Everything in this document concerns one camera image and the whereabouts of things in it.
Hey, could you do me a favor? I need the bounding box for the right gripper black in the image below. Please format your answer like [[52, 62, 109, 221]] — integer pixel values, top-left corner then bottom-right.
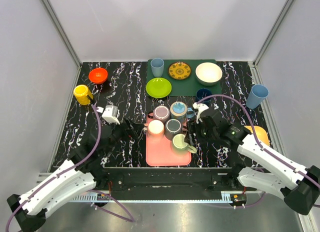
[[183, 118, 218, 146]]

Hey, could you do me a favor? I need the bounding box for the light green mug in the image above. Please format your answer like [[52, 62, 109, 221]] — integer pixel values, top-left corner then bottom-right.
[[171, 133, 197, 156]]

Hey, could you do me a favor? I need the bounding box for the navy blue mug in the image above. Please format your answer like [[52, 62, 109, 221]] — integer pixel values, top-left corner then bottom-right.
[[195, 88, 212, 107]]

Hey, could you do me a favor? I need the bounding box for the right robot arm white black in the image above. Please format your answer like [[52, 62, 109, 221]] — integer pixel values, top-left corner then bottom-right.
[[185, 103, 320, 215]]

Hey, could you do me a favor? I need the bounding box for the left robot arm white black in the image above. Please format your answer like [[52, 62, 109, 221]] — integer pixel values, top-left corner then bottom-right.
[[7, 119, 145, 232]]

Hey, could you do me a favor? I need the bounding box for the grey mug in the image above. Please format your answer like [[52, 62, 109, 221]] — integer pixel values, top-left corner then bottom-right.
[[164, 119, 187, 141]]

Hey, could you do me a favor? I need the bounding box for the light blue mug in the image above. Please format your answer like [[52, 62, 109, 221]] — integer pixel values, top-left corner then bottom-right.
[[170, 101, 195, 123]]

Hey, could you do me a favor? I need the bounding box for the pink mug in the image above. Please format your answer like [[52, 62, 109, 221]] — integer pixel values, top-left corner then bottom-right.
[[143, 119, 165, 138]]

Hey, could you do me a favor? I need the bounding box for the purple mug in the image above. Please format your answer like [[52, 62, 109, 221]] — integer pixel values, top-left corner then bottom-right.
[[153, 105, 170, 122]]

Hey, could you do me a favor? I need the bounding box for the yellow mug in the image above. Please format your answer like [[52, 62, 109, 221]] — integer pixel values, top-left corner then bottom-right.
[[73, 84, 93, 106]]

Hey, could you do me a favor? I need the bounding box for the pink tray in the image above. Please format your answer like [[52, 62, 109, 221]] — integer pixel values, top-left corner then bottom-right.
[[146, 118, 192, 167]]

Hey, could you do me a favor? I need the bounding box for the dark green mat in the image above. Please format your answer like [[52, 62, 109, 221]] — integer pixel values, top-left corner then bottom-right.
[[146, 59, 222, 97]]

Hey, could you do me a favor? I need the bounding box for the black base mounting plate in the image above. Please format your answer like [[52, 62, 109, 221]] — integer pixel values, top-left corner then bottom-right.
[[104, 167, 244, 191]]

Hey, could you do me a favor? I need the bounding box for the lime green plate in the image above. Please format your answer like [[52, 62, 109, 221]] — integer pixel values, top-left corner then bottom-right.
[[146, 77, 172, 99]]

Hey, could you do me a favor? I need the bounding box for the red bowl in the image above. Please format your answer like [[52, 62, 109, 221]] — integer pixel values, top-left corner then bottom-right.
[[88, 68, 108, 84]]

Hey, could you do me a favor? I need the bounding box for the white bowl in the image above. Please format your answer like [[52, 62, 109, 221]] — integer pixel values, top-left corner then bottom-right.
[[195, 62, 223, 86]]

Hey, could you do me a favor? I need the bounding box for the yellow patterned plate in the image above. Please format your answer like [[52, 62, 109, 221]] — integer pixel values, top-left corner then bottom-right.
[[168, 61, 192, 80]]

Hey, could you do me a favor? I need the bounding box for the yellow orange bowl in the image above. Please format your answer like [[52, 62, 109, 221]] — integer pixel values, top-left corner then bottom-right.
[[244, 125, 270, 146]]

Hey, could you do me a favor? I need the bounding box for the blue cup on mat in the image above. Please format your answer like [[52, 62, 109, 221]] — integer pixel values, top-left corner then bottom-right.
[[150, 58, 165, 78]]

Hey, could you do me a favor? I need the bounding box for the blue cup at right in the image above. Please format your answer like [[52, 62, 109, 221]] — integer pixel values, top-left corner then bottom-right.
[[246, 84, 269, 109]]

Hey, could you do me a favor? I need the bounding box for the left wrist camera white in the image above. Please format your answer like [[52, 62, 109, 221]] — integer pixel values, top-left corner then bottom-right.
[[97, 105, 120, 125]]

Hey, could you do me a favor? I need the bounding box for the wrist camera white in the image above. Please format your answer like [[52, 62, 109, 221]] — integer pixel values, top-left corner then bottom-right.
[[97, 105, 120, 125], [192, 102, 209, 124]]

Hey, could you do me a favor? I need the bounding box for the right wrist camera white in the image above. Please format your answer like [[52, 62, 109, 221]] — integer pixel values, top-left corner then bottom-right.
[[192, 102, 209, 124]]

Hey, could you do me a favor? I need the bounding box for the front aluminium rail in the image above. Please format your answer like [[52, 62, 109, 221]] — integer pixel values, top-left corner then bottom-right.
[[69, 190, 248, 203]]

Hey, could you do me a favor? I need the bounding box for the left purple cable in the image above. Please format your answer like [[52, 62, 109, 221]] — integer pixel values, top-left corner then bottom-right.
[[4, 103, 137, 230]]

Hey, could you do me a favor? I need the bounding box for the left aluminium frame post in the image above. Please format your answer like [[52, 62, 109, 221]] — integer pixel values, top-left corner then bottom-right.
[[40, 0, 82, 68]]

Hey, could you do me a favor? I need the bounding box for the aluminium frame post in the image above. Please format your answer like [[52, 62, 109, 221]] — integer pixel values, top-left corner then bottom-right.
[[40, 0, 82, 68], [252, 0, 295, 67]]

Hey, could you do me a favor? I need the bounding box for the right aluminium frame post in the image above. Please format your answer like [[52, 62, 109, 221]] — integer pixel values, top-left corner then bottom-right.
[[252, 0, 295, 67]]

